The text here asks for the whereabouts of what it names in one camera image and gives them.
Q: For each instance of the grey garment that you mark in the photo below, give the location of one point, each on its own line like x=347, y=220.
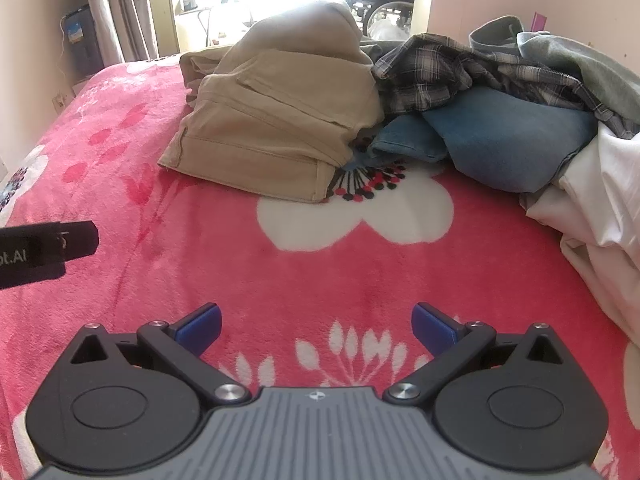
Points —
x=575, y=60

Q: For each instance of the pink floral blanket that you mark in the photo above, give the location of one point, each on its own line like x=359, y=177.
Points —
x=300, y=270

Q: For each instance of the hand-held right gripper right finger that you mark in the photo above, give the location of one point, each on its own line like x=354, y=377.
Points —
x=432, y=330

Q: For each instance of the grey curtain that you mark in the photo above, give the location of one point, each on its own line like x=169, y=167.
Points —
x=125, y=10

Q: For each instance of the beige pants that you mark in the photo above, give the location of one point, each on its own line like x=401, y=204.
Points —
x=260, y=110

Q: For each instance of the white garment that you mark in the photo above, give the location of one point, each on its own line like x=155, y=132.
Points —
x=600, y=210

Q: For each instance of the magenta paper strip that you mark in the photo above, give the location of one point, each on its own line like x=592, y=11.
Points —
x=539, y=21

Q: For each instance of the wall socket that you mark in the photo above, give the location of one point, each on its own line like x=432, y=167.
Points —
x=60, y=101

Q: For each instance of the dark box with blue label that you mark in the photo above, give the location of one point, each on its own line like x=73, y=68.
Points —
x=85, y=55

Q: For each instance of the white plastic bag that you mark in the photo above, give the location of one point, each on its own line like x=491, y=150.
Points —
x=387, y=30

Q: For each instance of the white folding table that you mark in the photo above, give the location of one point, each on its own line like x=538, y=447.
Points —
x=202, y=25

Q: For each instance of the blue jeans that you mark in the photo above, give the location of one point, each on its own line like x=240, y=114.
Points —
x=500, y=135

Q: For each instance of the plaid shirt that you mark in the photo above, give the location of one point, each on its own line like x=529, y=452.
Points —
x=425, y=70

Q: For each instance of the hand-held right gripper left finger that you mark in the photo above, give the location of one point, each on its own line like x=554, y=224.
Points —
x=200, y=330

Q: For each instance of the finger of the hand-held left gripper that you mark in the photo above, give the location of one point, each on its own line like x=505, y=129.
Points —
x=80, y=240

